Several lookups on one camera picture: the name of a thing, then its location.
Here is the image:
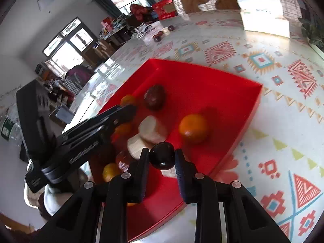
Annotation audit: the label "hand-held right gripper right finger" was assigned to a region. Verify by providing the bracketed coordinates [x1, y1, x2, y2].
[175, 148, 291, 243]

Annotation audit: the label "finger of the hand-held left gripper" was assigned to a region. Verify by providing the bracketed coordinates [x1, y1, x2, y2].
[62, 104, 137, 143]

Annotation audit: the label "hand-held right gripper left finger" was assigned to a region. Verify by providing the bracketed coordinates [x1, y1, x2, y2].
[33, 147, 150, 243]

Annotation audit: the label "beige walnut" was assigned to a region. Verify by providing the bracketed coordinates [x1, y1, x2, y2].
[161, 168, 179, 179]

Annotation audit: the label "dark jujube date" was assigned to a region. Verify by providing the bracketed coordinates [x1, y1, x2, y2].
[150, 142, 176, 170]

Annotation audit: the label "red jujube date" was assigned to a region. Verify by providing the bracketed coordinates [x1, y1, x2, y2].
[116, 150, 133, 169]
[143, 84, 166, 111]

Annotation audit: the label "white food chunk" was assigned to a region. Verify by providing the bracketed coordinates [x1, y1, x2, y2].
[127, 134, 152, 160]
[138, 115, 169, 143]

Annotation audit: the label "red tray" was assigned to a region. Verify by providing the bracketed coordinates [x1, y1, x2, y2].
[88, 59, 263, 242]

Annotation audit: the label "plastic water bottle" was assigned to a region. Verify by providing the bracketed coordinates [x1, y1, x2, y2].
[0, 115, 21, 147]

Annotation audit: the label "white papers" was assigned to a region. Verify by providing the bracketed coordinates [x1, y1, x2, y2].
[134, 23, 153, 38]

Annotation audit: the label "red cardboard box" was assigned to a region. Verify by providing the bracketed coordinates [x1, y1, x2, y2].
[152, 0, 178, 20]

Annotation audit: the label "wooden chair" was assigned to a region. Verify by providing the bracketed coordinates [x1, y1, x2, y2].
[180, 0, 245, 14]

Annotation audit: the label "white tissue box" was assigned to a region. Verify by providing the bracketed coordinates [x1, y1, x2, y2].
[237, 0, 282, 14]
[240, 11, 290, 38]

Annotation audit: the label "chair with white cover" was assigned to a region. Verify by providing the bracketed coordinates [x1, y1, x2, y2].
[239, 0, 303, 18]

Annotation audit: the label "window with dark frame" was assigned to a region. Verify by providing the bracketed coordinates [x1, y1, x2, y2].
[42, 17, 98, 67]

